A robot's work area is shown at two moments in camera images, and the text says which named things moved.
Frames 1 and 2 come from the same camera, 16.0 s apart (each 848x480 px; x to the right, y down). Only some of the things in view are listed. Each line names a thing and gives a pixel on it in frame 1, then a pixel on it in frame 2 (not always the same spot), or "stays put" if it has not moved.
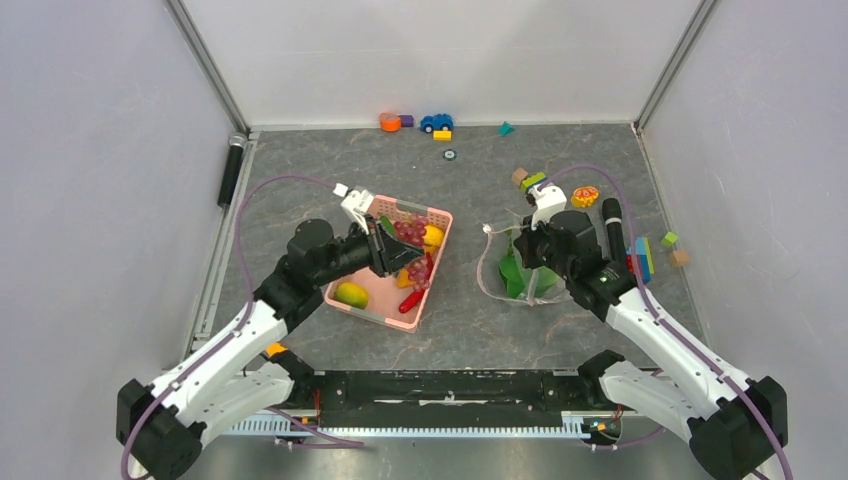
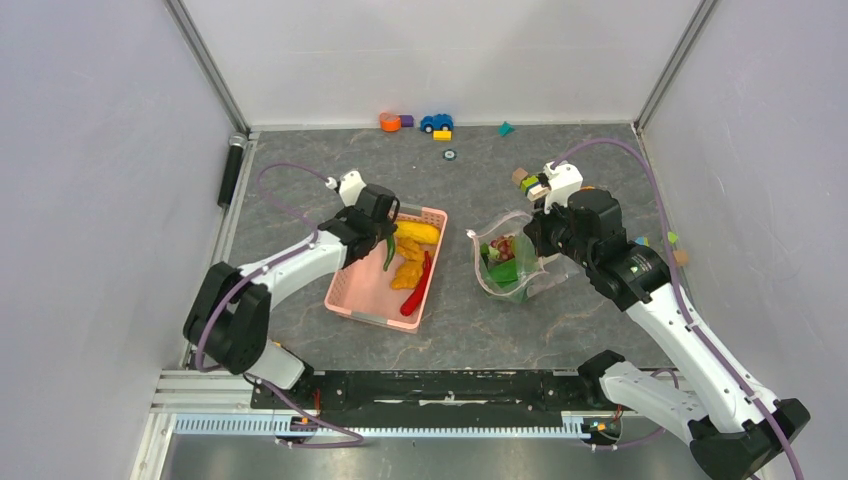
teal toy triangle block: (506, 129) stays put
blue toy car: (439, 122) stays put
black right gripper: (524, 243) → (537, 226)
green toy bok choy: (521, 282) → (504, 272)
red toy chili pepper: (418, 294) stays put
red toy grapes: (413, 228) → (506, 246)
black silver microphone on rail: (231, 168) stays put
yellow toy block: (442, 135) stays put
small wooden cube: (679, 258) stays put
